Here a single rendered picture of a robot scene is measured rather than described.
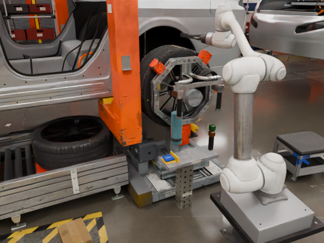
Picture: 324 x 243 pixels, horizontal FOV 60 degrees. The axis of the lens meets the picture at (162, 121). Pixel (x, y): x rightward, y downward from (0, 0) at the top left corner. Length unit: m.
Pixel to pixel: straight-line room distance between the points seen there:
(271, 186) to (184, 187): 0.73
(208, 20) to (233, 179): 1.65
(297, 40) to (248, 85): 3.05
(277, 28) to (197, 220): 3.25
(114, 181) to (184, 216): 0.62
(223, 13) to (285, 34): 2.68
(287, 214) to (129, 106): 1.20
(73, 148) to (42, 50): 2.11
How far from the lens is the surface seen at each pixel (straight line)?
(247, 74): 1.48
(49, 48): 4.09
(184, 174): 2.14
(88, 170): 2.22
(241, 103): 1.52
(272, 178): 1.73
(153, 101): 2.11
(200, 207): 2.37
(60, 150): 2.26
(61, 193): 2.28
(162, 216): 2.27
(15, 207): 2.29
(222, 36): 2.02
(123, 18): 1.88
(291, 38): 4.53
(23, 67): 3.16
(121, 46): 1.89
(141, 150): 2.38
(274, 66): 1.55
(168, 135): 2.51
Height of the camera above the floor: 1.52
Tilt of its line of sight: 24 degrees down
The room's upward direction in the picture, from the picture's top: straight up
